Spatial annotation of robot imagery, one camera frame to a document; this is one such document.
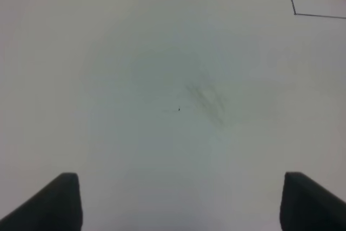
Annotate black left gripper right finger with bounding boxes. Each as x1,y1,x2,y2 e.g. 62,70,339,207
280,172,345,231

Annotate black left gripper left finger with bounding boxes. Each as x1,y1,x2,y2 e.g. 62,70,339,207
1,173,83,230

